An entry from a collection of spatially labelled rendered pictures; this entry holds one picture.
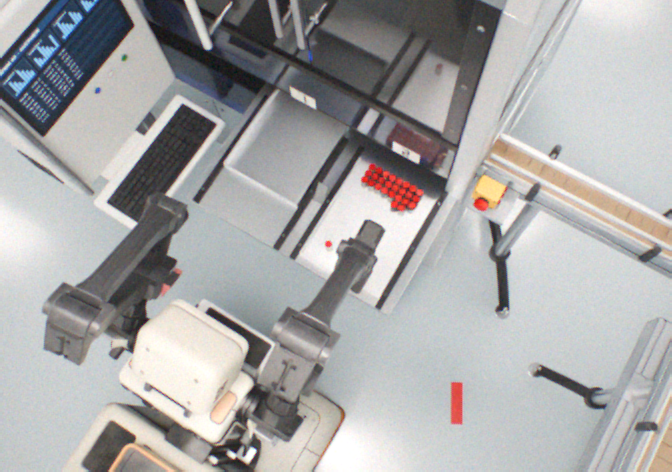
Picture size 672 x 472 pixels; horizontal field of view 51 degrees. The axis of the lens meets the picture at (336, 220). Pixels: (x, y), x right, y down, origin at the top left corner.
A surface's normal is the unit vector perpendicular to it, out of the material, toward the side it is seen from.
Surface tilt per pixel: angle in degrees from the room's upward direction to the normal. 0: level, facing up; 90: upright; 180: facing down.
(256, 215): 0
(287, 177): 0
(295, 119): 0
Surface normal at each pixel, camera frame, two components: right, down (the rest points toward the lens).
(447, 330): -0.04, -0.29
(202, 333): 0.32, -0.77
